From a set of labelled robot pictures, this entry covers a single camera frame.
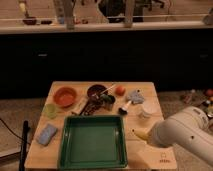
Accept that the black brush with white handle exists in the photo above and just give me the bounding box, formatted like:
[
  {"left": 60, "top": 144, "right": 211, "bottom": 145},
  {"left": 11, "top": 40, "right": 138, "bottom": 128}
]
[{"left": 118, "top": 100, "right": 132, "bottom": 115}]

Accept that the brown patterned board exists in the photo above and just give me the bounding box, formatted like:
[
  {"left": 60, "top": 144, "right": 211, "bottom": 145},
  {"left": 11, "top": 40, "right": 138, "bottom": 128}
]
[{"left": 80, "top": 100, "right": 102, "bottom": 116}]

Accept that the small green cup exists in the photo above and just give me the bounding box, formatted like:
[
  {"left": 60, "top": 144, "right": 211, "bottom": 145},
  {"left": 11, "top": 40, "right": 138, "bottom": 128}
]
[{"left": 43, "top": 104, "right": 57, "bottom": 119}]

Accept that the orange fruit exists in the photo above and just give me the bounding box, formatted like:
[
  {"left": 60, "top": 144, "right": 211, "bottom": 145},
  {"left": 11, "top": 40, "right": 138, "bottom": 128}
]
[{"left": 115, "top": 85, "right": 126, "bottom": 96}]

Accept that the wooden spoon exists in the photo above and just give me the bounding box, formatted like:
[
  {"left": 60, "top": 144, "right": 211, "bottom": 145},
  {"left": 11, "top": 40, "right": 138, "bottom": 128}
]
[{"left": 93, "top": 84, "right": 115, "bottom": 96}]

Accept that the white plastic cup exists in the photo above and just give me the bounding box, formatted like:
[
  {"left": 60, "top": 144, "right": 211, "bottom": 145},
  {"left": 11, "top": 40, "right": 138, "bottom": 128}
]
[{"left": 139, "top": 103, "right": 157, "bottom": 119}]

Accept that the black stand pole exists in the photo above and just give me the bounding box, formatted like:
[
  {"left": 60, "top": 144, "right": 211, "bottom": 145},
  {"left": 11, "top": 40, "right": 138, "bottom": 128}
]
[{"left": 19, "top": 121, "right": 30, "bottom": 171}]

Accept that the green plastic tray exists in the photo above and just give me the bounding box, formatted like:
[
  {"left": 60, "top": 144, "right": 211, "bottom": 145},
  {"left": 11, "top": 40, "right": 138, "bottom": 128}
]
[{"left": 58, "top": 115, "right": 128, "bottom": 171}]

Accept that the dark green mug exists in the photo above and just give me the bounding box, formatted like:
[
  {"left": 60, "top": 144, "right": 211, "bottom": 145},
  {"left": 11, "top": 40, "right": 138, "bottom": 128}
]
[{"left": 102, "top": 95, "right": 116, "bottom": 111}]

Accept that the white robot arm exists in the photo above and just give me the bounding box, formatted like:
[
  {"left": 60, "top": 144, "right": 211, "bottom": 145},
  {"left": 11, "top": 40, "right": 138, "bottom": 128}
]
[{"left": 148, "top": 106, "right": 213, "bottom": 167}]

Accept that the dark brown bowl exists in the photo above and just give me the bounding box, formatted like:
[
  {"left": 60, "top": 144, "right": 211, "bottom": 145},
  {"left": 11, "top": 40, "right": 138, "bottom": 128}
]
[{"left": 87, "top": 84, "right": 106, "bottom": 101}]

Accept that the yellow banana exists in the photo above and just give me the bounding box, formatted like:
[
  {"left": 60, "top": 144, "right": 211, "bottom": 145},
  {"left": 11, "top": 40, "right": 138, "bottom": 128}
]
[{"left": 132, "top": 129, "right": 149, "bottom": 141}]

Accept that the orange bowl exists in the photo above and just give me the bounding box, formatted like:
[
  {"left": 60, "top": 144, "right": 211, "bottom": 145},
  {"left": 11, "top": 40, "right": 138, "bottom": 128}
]
[{"left": 53, "top": 87, "right": 77, "bottom": 108}]

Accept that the blue sponge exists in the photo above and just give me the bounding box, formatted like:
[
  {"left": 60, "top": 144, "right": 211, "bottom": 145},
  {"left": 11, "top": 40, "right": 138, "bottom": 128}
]
[{"left": 37, "top": 124, "right": 58, "bottom": 146}]

